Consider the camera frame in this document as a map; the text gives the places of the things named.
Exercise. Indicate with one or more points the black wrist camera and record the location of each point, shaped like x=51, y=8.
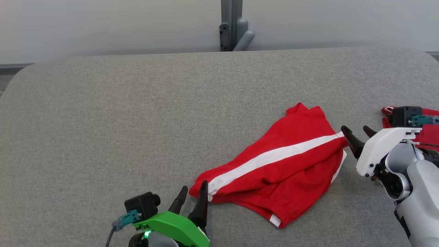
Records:
x=403, y=116
x=140, y=204

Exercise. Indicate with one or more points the grey metal partition post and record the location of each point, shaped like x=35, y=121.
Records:
x=230, y=24

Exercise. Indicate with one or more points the red shorts with white stripe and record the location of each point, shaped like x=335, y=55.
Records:
x=288, y=178

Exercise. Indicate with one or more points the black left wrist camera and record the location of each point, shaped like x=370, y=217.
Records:
x=140, y=204

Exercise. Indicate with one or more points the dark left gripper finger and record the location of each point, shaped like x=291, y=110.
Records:
x=202, y=209
x=179, y=204

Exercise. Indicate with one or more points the teal left camera connector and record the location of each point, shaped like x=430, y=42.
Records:
x=127, y=219

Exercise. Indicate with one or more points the teal right camera connector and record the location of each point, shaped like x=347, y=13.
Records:
x=423, y=120

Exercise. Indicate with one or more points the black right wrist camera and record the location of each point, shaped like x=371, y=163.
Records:
x=403, y=116

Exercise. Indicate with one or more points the red shirt with white collar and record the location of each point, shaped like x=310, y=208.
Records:
x=432, y=135

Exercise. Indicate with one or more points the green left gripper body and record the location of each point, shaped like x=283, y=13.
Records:
x=175, y=226

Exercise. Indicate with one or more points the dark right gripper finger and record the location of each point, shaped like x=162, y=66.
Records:
x=370, y=132
x=353, y=142

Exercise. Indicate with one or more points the teal camera connector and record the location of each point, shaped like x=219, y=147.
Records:
x=423, y=120
x=127, y=219

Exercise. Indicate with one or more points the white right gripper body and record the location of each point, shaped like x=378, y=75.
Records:
x=377, y=147

